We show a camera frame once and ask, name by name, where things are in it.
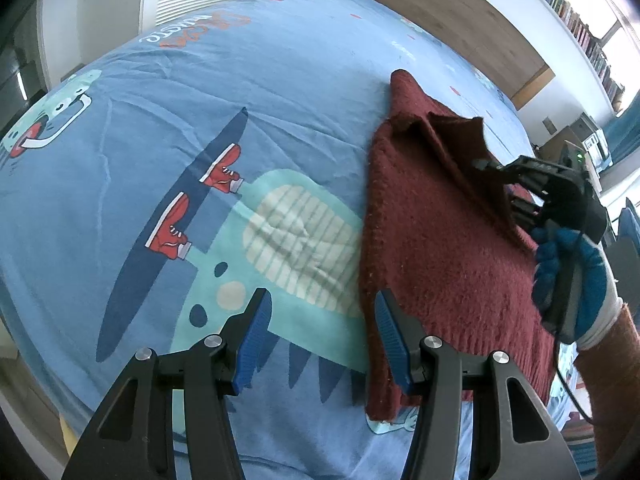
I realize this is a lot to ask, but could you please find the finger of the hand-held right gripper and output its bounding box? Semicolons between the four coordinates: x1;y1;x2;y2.
472;158;523;185
507;185;546;231

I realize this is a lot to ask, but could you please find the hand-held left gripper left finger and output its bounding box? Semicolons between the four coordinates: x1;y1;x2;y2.
61;287;273;480

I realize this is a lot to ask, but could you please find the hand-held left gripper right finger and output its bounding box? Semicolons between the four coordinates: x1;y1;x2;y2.
374;289;583;480

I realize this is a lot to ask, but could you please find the maroon knit sweater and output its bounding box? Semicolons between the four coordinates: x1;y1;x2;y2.
357;69;561;421

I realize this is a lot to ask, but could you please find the person's right forearm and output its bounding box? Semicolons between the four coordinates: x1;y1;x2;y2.
572;305;640;473

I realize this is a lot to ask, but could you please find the person's right hand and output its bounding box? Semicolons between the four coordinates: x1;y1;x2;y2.
531;226;625;352

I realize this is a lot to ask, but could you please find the teal curtain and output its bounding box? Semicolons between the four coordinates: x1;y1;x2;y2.
602;105;640;167

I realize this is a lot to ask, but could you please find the grey chair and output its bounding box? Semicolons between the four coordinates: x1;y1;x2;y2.
607;199;640;286

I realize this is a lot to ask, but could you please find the wooden headboard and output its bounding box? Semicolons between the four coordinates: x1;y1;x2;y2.
342;0;556;109

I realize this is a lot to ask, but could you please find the row of books on shelf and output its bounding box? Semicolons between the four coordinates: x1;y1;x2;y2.
505;0;626;111

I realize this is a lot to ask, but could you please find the blue dinosaur print bedsheet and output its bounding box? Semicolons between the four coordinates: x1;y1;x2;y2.
0;0;591;480

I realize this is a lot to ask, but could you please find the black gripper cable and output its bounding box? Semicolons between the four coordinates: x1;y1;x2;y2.
552;337;596;423

